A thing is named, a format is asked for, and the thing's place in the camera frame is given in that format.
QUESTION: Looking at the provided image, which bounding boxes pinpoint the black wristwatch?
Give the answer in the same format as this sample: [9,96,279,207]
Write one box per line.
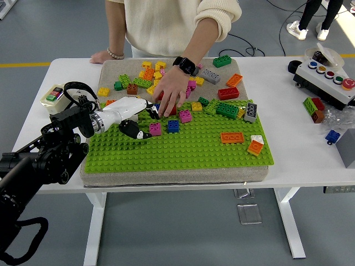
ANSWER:
[172,56,196,75]

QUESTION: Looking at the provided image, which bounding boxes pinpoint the dark small part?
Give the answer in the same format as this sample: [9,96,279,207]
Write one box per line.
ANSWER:
[312,50,327,63]

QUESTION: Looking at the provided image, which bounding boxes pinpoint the clear plastic bag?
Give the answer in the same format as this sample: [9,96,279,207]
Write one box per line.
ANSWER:
[321,106,355,131]

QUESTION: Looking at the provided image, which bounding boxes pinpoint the black floor cable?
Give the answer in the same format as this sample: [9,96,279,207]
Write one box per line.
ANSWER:
[218,32,260,58]
[278,0,308,57]

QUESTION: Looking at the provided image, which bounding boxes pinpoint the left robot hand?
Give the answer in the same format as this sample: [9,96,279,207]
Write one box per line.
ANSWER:
[101,96,161,140]

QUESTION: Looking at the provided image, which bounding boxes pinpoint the blue brick keychain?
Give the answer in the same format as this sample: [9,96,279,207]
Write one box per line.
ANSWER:
[324,129,341,146]

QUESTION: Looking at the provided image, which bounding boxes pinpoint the table control panel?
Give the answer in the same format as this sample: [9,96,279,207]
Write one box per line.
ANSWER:
[323,185,355,194]

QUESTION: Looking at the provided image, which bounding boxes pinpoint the clear floor plate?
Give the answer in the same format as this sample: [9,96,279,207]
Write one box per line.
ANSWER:
[236,203,263,226]
[233,188,256,200]

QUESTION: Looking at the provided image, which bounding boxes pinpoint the clear round container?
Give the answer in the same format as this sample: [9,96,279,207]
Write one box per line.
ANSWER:
[304,42,346,70]

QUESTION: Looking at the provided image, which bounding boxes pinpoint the black ring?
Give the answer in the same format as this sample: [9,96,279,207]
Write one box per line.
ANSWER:
[287,59,303,75]

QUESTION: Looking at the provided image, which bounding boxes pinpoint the green studded baseplate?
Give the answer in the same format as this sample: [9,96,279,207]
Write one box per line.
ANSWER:
[84,99,275,175]

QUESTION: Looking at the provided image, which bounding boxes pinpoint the light green long brick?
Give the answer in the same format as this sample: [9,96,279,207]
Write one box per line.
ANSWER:
[131,77,154,89]

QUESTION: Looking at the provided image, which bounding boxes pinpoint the white table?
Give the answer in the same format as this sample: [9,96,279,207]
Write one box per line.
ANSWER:
[0,57,355,260]

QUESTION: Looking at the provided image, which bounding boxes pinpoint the person's right hand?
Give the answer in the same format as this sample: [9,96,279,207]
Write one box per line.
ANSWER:
[90,50,111,65]

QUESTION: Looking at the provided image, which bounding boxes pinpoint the grey-brown foam mat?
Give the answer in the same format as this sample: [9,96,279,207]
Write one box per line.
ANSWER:
[79,57,270,189]

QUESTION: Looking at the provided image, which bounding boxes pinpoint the bead bracelet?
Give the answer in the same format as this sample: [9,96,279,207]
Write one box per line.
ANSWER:
[106,47,125,60]

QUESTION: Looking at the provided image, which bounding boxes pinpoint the white furniture base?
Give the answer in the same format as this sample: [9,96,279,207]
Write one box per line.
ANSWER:
[0,0,15,21]

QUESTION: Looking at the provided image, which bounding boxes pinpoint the red long brick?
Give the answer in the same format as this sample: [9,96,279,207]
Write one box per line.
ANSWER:
[217,86,240,101]

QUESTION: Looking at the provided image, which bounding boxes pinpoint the beige switch box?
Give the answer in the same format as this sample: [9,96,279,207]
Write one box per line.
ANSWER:
[40,84,73,114]

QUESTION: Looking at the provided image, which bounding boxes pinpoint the person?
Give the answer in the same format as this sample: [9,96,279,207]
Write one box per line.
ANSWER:
[104,0,243,59]
[286,0,344,42]

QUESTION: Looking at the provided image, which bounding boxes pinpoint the grey box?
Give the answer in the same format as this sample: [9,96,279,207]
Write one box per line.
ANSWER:
[334,127,355,169]

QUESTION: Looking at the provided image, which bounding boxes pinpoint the white push-button control box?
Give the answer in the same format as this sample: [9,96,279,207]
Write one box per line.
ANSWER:
[293,59,355,111]

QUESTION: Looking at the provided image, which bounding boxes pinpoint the orange and yellow brick stack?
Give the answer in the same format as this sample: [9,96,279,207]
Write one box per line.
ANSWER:
[246,140,264,158]

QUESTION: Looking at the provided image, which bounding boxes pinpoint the dark green long brick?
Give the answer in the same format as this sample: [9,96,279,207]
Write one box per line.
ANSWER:
[215,101,241,120]

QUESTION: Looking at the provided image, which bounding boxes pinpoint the grey long brick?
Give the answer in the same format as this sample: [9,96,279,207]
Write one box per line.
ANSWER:
[200,68,222,85]
[244,102,259,123]

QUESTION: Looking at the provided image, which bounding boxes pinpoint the orange flat brick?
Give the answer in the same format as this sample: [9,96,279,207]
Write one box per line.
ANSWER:
[220,132,246,145]

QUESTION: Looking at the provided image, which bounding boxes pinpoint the person's left hand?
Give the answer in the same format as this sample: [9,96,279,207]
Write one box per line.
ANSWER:
[152,66,190,117]

